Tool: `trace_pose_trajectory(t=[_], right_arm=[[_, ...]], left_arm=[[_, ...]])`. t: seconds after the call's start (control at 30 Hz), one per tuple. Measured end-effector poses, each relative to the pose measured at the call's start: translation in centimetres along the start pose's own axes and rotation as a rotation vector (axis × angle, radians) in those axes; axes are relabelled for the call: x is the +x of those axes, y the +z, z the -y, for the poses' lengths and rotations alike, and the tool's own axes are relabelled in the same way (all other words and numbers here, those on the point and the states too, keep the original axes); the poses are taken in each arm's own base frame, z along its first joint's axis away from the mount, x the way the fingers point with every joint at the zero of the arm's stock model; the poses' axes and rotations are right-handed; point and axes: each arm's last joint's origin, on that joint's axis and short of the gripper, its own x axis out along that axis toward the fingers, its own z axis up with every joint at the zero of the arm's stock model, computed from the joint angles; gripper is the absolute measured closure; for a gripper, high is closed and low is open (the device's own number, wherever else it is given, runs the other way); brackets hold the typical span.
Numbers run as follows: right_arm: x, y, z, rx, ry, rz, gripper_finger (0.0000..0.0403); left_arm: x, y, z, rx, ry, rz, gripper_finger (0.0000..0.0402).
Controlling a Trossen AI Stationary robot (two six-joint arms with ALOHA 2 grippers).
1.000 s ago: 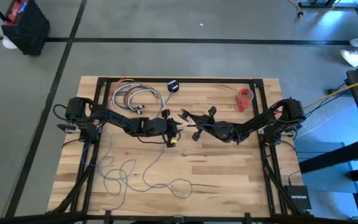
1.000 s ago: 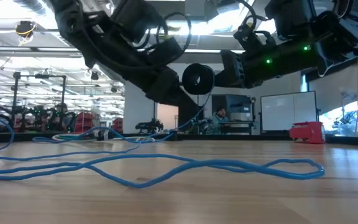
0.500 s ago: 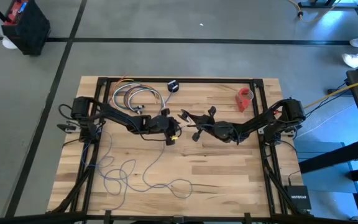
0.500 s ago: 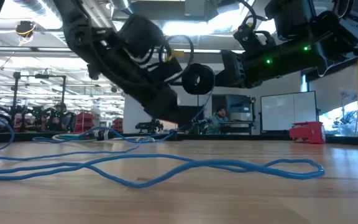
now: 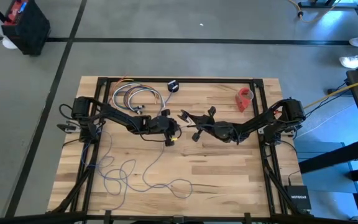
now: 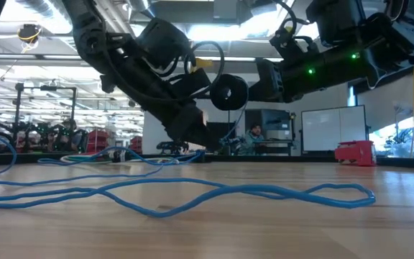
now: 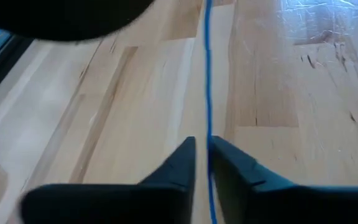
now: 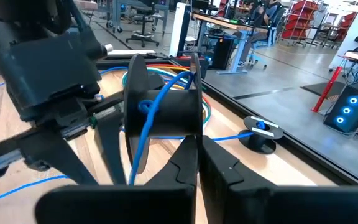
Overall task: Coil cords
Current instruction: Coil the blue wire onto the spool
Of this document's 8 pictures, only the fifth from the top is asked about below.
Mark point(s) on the black rig crossbeam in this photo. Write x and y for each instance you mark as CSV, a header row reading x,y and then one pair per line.
x,y
26,219

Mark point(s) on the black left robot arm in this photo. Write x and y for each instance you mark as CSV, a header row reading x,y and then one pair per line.
x,y
117,115

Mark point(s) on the black desk leg stand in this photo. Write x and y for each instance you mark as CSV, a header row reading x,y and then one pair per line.
x,y
322,4

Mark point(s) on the black spool white labels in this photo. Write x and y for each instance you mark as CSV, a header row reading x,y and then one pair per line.
x,y
170,85

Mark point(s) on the black case red top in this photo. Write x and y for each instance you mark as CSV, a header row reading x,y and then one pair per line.
x,y
30,31

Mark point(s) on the red plastic spool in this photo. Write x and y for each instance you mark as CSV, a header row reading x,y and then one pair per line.
x,y
244,99

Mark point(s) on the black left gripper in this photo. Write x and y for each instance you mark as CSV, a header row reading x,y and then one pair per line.
x,y
160,126

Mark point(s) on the black aluminium table frame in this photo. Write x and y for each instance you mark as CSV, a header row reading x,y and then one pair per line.
x,y
197,80

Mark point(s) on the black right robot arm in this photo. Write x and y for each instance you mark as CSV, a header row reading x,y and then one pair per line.
x,y
259,119

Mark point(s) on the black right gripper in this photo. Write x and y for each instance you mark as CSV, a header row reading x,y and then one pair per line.
x,y
211,127

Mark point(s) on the black Netgear switch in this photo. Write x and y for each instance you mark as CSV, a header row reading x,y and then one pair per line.
x,y
298,197

